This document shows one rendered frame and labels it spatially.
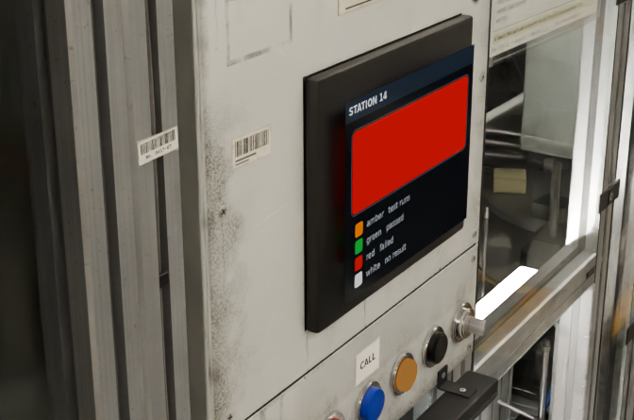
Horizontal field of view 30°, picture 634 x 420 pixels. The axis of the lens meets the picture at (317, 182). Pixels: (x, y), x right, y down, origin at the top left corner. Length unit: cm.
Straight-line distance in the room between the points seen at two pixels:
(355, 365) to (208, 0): 38
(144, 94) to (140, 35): 4
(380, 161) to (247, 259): 15
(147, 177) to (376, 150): 23
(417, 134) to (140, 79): 31
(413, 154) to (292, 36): 18
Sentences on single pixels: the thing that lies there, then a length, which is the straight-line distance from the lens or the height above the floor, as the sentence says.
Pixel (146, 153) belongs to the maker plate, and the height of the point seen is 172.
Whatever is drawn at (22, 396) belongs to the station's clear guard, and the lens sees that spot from 73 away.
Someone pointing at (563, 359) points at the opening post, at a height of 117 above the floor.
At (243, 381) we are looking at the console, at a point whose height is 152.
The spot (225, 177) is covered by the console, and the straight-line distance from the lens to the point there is 78.
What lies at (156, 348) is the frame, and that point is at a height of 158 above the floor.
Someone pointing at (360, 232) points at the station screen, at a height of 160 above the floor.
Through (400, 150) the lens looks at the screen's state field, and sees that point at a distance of 93.
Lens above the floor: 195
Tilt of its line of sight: 20 degrees down
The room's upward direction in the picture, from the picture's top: straight up
